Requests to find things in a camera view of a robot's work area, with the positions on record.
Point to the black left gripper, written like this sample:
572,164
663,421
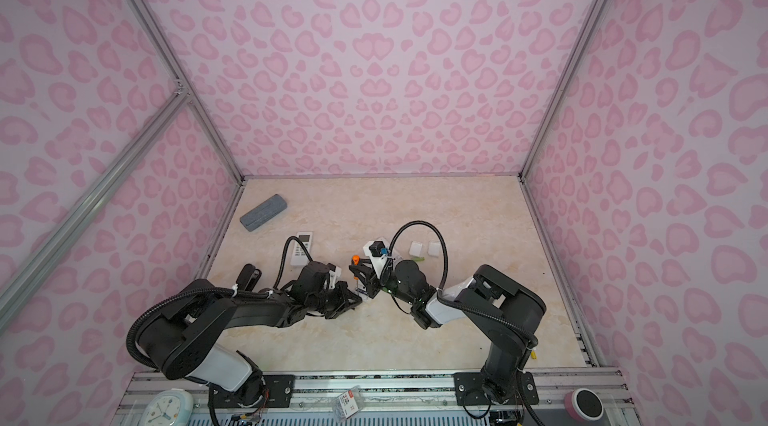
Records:
345,303

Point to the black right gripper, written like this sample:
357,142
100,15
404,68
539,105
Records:
371,283

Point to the white battery cover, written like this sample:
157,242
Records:
416,249
434,249

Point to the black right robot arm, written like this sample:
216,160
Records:
504,311

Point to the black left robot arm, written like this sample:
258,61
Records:
179,335

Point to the small clear parts box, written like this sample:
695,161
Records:
347,404

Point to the grey rectangular sponge block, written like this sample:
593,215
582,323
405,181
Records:
263,213

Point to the white analog clock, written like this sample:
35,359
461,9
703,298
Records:
172,407

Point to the pink tape roll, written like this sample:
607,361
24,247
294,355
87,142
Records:
584,405

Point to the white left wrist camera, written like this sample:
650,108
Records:
335,274

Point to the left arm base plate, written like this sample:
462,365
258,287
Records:
268,391

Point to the aluminium front rail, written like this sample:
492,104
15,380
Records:
399,398

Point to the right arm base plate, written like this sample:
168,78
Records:
474,389

